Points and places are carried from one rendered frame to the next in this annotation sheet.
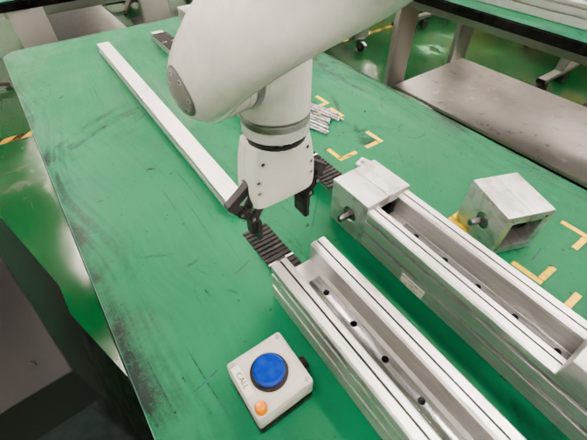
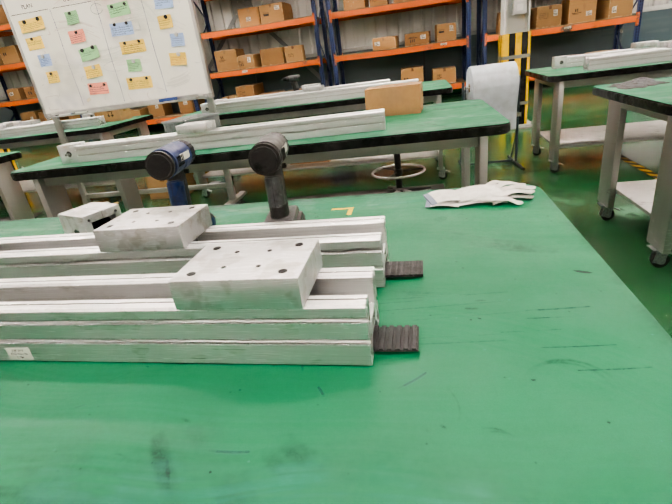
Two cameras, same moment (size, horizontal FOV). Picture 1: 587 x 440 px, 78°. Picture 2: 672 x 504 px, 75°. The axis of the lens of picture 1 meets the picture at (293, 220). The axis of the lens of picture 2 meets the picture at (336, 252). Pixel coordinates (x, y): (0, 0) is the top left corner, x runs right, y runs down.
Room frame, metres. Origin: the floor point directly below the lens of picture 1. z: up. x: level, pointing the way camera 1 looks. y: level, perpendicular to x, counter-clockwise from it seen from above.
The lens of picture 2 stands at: (-0.64, -0.13, 1.12)
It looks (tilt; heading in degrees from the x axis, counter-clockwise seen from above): 24 degrees down; 318
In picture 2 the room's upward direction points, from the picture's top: 8 degrees counter-clockwise
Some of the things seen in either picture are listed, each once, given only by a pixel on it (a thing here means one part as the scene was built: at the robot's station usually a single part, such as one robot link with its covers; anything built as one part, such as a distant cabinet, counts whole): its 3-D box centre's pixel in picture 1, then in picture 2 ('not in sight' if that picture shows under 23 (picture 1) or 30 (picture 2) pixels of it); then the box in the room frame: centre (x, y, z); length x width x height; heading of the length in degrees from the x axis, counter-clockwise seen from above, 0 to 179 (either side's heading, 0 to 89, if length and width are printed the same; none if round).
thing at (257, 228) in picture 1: (247, 222); not in sight; (0.36, 0.07, 0.91); 0.03 x 0.03 x 0.07; 35
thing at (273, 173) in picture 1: (277, 161); not in sight; (0.39, 0.02, 1.00); 0.10 x 0.07 x 0.11; 125
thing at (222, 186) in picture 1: (153, 105); not in sight; (0.90, 0.38, 0.79); 0.96 x 0.04 x 0.03; 35
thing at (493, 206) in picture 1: (495, 214); (90, 230); (0.45, -0.36, 0.83); 0.11 x 0.10 x 0.10; 104
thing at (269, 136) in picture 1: (277, 119); not in sight; (0.39, 0.02, 1.06); 0.09 x 0.08 x 0.03; 125
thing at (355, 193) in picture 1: (362, 203); not in sight; (0.48, -0.13, 0.83); 0.12 x 0.09 x 0.10; 125
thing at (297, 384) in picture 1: (275, 376); not in sight; (0.17, 0.02, 0.81); 0.10 x 0.08 x 0.06; 125
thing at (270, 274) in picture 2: not in sight; (252, 282); (-0.19, -0.38, 0.87); 0.16 x 0.11 x 0.07; 35
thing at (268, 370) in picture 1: (269, 370); not in sight; (0.17, 0.03, 0.84); 0.04 x 0.04 x 0.02
